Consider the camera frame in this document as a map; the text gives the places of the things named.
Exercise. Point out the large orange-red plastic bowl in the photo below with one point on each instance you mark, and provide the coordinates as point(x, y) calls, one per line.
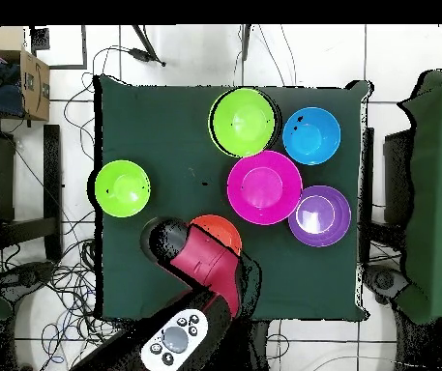
point(220, 230)

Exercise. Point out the green plastic bowl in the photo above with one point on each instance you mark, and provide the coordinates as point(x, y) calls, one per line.
point(243, 123)
point(122, 188)

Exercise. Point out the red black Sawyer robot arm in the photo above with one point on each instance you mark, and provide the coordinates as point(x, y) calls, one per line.
point(205, 266)

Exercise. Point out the pink plastic bowl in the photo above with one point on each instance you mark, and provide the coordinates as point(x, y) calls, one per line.
point(265, 187)

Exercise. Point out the purple plastic bowl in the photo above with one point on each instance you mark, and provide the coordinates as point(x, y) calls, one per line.
point(319, 215)

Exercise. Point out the dark green tablecloth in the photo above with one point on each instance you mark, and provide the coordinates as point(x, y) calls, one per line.
point(301, 278)

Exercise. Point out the light blue plastic bowl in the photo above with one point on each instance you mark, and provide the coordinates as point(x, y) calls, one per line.
point(311, 136)

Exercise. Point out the black tripod leg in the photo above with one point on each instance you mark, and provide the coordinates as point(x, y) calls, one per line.
point(146, 54)
point(246, 38)

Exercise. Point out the cardboard box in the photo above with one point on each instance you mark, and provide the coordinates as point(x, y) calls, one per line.
point(35, 89)

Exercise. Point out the dark blue bag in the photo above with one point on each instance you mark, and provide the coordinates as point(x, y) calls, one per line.
point(5, 100)

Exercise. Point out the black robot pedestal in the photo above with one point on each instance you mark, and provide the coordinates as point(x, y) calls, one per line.
point(257, 344)

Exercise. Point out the black table leg frame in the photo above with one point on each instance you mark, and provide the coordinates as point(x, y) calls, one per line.
point(53, 185)
point(396, 174)

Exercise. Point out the black metal floor frame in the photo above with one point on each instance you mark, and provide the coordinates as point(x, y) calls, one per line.
point(84, 46)

